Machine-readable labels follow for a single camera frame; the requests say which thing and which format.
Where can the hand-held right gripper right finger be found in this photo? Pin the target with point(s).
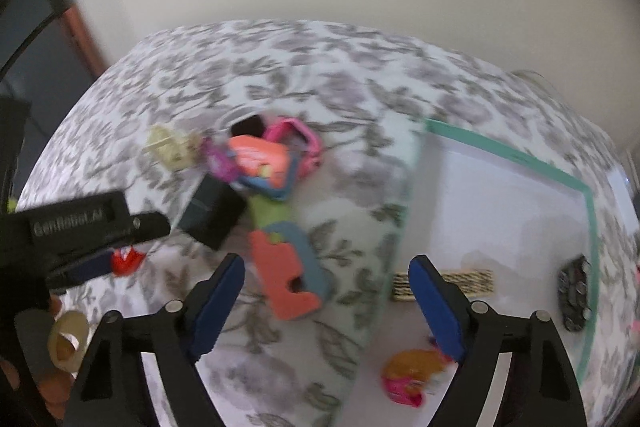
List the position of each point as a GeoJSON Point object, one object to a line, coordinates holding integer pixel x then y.
{"type": "Point", "coordinates": [440, 307]}

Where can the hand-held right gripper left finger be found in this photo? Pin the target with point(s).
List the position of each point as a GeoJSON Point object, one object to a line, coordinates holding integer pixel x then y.
{"type": "Point", "coordinates": [215, 307]}

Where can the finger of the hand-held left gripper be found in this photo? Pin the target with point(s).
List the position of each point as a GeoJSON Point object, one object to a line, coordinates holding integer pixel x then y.
{"type": "Point", "coordinates": [147, 224]}
{"type": "Point", "coordinates": [85, 269]}

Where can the red and white glue bottle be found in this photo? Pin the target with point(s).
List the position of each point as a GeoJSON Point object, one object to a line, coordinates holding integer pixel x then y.
{"type": "Point", "coordinates": [127, 263]}

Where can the black charger adapter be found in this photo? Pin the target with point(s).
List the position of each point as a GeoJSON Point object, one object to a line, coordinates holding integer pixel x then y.
{"type": "Point", "coordinates": [210, 212]}

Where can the pink puppy toy figure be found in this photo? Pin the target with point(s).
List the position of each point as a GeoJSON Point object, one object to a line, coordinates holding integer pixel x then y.
{"type": "Point", "coordinates": [410, 372]}

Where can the coral and grey plastic holder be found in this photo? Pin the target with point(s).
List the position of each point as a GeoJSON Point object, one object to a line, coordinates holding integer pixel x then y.
{"type": "Point", "coordinates": [280, 277]}

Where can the cream plastic holder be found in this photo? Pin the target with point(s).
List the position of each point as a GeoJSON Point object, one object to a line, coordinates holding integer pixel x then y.
{"type": "Point", "coordinates": [170, 147]}

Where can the purple tube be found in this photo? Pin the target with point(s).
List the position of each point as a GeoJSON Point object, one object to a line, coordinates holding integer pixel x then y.
{"type": "Point", "coordinates": [217, 162]}

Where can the green plastic toy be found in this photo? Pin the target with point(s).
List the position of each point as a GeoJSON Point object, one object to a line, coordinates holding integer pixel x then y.
{"type": "Point", "coordinates": [265, 209]}

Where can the white box with teal rim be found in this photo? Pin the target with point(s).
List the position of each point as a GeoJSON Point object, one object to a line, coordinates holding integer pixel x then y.
{"type": "Point", "coordinates": [500, 207]}

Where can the coral case with blue edge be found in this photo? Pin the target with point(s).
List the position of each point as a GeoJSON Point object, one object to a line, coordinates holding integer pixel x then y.
{"type": "Point", "coordinates": [255, 157]}

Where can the pink smartwatch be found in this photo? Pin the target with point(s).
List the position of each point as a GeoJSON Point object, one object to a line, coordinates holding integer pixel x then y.
{"type": "Point", "coordinates": [305, 147]}

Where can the person's left hand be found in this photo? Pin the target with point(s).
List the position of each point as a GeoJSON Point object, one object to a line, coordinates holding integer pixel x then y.
{"type": "Point", "coordinates": [55, 389]}

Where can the cream rubber finger loop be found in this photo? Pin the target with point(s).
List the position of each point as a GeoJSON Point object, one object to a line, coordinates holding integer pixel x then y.
{"type": "Point", "coordinates": [75, 322]}

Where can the dark glass cabinet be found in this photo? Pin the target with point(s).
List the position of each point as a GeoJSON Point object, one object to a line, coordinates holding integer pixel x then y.
{"type": "Point", "coordinates": [30, 57]}

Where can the white device with light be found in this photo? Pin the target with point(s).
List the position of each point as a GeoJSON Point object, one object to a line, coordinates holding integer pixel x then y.
{"type": "Point", "coordinates": [625, 187]}

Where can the grey floral blanket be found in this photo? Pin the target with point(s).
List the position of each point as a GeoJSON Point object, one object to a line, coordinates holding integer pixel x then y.
{"type": "Point", "coordinates": [325, 72]}

